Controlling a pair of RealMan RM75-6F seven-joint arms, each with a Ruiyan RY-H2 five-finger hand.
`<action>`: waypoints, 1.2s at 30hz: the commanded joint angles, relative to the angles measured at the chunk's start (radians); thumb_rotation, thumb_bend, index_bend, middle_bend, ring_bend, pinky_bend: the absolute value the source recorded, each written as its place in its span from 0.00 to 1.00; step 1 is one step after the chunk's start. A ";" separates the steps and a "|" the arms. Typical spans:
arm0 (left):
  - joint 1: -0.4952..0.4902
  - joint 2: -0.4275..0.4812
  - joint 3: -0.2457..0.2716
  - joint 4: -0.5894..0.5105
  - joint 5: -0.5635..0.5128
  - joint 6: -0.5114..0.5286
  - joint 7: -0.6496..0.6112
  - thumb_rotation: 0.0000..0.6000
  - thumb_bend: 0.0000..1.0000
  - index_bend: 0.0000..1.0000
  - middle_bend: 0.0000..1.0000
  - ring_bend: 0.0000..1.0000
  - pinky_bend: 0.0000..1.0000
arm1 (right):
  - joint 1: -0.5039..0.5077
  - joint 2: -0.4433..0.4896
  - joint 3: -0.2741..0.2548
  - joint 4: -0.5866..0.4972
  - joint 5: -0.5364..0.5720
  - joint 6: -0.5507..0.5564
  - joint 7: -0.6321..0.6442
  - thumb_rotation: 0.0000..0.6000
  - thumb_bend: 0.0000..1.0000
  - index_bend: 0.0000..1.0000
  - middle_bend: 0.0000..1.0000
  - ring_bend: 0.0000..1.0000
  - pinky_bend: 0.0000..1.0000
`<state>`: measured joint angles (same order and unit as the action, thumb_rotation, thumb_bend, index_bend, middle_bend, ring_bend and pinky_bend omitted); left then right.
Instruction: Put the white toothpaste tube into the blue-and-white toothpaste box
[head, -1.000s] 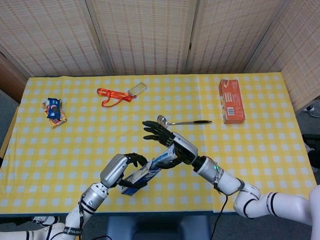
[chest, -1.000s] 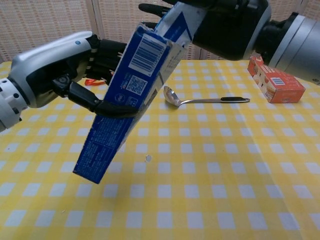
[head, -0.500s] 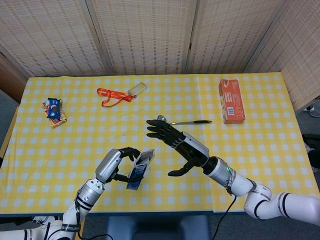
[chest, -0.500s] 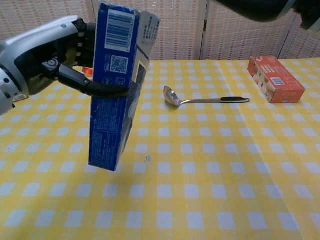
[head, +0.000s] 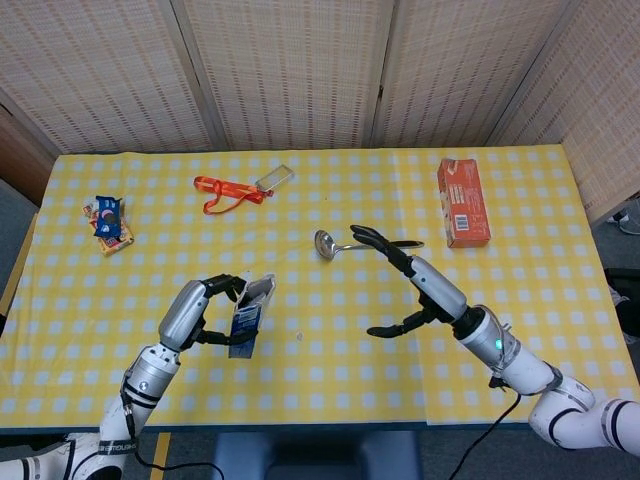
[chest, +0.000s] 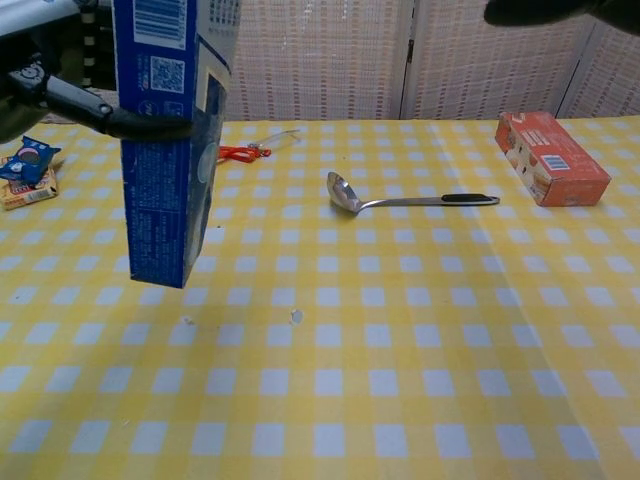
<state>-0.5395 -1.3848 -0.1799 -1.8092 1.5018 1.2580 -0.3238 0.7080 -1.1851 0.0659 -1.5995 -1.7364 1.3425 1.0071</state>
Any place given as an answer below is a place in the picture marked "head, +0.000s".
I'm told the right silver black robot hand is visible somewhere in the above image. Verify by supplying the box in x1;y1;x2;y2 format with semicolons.
349;224;469;338

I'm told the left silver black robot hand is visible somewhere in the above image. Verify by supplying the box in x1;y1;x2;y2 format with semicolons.
158;273;251;351

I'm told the blue toothpaste box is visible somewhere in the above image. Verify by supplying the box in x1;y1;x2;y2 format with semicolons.
228;273;278;360

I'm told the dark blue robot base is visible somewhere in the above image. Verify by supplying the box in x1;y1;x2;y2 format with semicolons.
212;430;421;480

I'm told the orange carton box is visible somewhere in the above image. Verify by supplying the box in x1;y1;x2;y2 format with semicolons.
437;157;491;249

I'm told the yellow snack packet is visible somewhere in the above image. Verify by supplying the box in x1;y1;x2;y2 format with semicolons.
82;199;135;258

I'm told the yellow checkered tablecloth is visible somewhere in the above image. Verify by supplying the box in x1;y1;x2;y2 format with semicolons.
0;147;640;426

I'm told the blue cookie packet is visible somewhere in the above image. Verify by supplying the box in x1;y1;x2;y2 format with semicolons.
93;194;124;238

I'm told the yellow floor tape strip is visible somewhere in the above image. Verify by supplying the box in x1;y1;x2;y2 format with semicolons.
149;432;172;480

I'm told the clear badge holder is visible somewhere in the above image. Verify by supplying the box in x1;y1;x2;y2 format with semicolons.
254;166;295;192

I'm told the white shoe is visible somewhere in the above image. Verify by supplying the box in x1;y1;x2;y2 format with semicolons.
609;292;640;347

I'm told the woven folding screen panel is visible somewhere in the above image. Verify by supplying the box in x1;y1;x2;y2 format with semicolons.
487;0;640;224
172;0;399;151
369;0;584;149
0;0;216;156

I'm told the brown wooden cabinet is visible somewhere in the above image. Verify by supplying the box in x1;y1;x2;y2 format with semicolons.
0;107;54;206

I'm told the steel ladle black handle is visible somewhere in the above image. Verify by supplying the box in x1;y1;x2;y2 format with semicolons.
313;229;425;261

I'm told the orange lanyard strap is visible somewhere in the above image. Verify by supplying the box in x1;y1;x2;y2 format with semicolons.
193;175;274;215

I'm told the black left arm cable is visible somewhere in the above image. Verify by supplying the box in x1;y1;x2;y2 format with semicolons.
119;394;224;480

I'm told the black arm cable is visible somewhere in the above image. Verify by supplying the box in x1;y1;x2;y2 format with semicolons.
444;382;522;480
119;394;224;480

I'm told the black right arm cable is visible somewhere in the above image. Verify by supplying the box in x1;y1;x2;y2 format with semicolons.
444;382;522;480

